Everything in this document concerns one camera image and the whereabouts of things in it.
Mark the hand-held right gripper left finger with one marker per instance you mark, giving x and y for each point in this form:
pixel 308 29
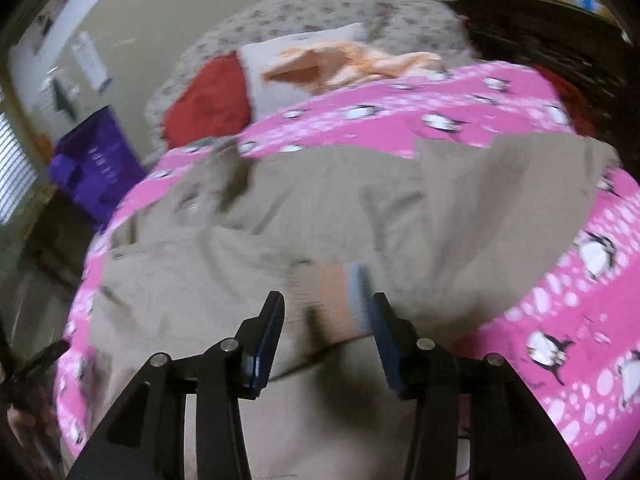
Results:
pixel 262 342

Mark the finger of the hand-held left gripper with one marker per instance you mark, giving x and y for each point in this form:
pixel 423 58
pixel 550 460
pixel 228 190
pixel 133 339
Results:
pixel 42 357

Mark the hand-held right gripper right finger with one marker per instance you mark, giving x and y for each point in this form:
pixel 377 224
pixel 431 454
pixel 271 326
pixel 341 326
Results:
pixel 387 355

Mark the beige pants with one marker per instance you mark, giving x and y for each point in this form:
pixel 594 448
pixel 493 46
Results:
pixel 300 210

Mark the person's left hand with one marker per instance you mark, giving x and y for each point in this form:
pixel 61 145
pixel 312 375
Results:
pixel 22 420

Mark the window blinds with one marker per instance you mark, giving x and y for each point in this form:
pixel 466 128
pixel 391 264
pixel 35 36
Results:
pixel 15 170

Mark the purple cloth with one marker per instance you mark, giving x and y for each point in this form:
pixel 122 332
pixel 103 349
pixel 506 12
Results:
pixel 100 165

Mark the pink penguin print blanket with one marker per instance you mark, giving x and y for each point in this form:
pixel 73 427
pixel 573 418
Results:
pixel 375 120

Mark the red pillow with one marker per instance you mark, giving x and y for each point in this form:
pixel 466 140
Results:
pixel 207 100

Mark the white pillow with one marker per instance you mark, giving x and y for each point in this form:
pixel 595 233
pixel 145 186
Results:
pixel 260 77

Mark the orange cloth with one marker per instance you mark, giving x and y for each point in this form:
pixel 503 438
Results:
pixel 345 62

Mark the red cloth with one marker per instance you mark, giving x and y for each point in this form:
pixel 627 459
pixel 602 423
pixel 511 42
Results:
pixel 567 97

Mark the dark wooden cabinet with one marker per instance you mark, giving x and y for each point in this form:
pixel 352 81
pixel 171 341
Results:
pixel 525 35

